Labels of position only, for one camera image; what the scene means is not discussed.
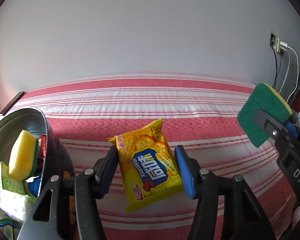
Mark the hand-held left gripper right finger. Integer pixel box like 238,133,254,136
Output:
174,145,277,240

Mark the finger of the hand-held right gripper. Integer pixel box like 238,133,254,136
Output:
254,108,288,141
284,120,300,140

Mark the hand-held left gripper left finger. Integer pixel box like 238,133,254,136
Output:
16,145,119,240

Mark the yellow green scouring sponge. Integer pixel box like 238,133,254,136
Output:
237,83,293,148
9,129,40,182

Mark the yellow cracker packet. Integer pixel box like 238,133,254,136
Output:
107,119,185,214

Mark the round metal tin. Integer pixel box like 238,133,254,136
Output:
0,107,77,240

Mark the red sauce sachet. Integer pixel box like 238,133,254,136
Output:
36,135,47,160

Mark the blue cloth bundle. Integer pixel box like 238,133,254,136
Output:
27,176,44,198

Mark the green tea carton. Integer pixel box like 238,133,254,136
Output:
0,161,38,223

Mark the white blue tissue pack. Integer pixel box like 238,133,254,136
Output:
0,211,15,240

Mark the red striped cloth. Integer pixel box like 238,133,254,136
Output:
0,73,300,240

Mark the white charger plug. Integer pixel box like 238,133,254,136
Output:
276,39,288,55

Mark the black smartphone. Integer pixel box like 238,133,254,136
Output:
1,91,25,117

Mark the black cable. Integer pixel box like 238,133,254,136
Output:
274,53,283,88
272,48,278,88

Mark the white cable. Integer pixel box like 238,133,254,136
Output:
279,52,291,93
287,45,299,104

